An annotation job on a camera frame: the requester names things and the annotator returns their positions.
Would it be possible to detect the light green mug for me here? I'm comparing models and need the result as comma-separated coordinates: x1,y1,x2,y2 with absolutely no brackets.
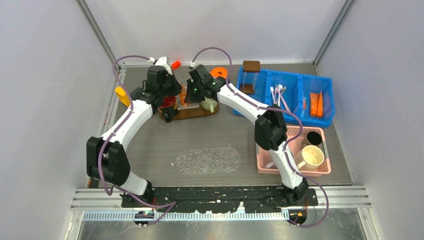
201,97,219,114

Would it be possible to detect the clear glass toothbrush holder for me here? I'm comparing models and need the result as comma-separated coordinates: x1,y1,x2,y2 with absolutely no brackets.
176,97,201,111

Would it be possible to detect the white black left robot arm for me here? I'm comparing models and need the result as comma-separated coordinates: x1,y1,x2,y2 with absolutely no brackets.
86,56,182,208

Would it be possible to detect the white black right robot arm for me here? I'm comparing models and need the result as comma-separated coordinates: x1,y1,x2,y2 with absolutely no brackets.
186,64,309,205

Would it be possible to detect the brown oval wooden tray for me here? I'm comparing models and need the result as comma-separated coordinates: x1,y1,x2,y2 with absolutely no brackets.
158,105,220,123

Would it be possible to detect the white toothbrush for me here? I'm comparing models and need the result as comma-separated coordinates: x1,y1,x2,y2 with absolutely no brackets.
270,84,283,107

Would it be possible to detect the grey baseplate with orange track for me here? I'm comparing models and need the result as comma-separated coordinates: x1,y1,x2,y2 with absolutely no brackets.
209,67,228,80

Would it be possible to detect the small red block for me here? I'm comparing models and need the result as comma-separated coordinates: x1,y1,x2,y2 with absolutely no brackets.
171,60,181,70

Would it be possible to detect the dark grey studded baseplate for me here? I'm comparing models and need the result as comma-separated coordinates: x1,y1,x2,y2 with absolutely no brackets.
130,87,143,101

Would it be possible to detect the yellow toy block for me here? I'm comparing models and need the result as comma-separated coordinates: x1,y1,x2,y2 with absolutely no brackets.
114,86,131,107

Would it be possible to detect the clear holder with brown lid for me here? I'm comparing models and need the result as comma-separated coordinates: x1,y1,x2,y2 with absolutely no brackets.
239,60,261,95

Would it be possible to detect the pink plastic basket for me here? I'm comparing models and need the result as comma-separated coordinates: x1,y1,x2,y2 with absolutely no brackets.
256,126,332,177

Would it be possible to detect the lilac translucent mug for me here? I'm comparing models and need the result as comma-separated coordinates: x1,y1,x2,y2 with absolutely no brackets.
264,160,276,169

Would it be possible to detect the blue plastic organizer bin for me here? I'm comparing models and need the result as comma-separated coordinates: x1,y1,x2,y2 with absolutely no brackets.
236,67,336,128

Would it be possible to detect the black mug in basket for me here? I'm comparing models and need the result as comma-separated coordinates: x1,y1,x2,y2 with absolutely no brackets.
301,131,323,147

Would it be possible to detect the cream yellow mug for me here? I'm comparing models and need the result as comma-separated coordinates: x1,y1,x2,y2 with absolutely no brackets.
294,145,326,171

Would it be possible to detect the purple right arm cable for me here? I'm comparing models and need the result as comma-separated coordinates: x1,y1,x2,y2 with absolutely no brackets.
191,46,330,229

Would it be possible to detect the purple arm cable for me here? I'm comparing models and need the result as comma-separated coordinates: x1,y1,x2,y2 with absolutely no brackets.
97,54,176,228
191,46,330,229

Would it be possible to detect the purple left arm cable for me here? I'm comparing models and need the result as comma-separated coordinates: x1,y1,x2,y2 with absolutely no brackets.
97,54,176,228

